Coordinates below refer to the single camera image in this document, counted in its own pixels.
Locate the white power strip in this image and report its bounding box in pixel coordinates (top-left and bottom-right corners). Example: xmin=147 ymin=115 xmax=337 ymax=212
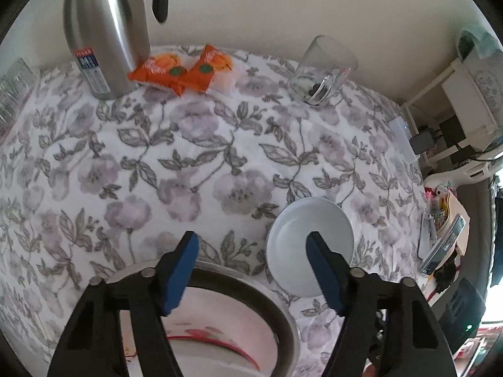
xmin=389 ymin=116 xmax=419 ymax=164

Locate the teal cloth on shelf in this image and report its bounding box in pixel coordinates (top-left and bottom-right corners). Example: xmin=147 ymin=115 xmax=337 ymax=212
xmin=456 ymin=24 xmax=502 ymax=60

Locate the black charger cable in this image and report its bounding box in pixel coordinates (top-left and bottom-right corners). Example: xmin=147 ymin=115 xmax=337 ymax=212
xmin=428 ymin=125 xmax=503 ymax=164

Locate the stainless steel thermos jug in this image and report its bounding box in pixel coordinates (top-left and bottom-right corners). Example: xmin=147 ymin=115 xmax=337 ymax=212
xmin=63 ymin=0 xmax=150 ymax=101

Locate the floral grey tablecloth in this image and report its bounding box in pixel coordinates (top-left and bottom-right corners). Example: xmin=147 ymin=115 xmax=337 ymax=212
xmin=1 ymin=51 xmax=427 ymax=376

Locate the strawberry pattern bowl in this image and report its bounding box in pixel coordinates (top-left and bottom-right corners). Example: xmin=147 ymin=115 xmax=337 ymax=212
xmin=165 ymin=325 xmax=263 ymax=377

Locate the clear glass mug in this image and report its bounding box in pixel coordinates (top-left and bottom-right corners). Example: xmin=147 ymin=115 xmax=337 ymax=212
xmin=287 ymin=35 xmax=359 ymax=107

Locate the upturned drinking glass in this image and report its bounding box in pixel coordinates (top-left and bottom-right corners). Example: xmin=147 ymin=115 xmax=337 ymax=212
xmin=1 ymin=58 xmax=40 ymax=138

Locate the pink floral rim plate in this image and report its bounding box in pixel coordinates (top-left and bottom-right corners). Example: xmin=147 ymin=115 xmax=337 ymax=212
xmin=118 ymin=286 xmax=282 ymax=377

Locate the white lattice shelf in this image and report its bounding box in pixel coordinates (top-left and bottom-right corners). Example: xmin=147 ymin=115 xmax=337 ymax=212
xmin=401 ymin=59 xmax=502 ymax=188

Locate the stainless steel plate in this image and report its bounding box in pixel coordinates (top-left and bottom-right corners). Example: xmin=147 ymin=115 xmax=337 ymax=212
xmin=106 ymin=259 xmax=303 ymax=377

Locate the light blue bowl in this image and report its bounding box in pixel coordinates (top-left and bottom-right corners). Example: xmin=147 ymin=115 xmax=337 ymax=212
xmin=266 ymin=197 xmax=355 ymax=298

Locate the orange snack packet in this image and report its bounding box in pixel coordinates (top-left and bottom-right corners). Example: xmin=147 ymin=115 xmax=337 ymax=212
xmin=178 ymin=44 xmax=244 ymax=96
xmin=127 ymin=52 xmax=187 ymax=96

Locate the black charger adapter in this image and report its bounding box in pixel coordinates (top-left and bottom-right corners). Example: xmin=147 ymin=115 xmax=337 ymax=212
xmin=409 ymin=129 xmax=436 ymax=155

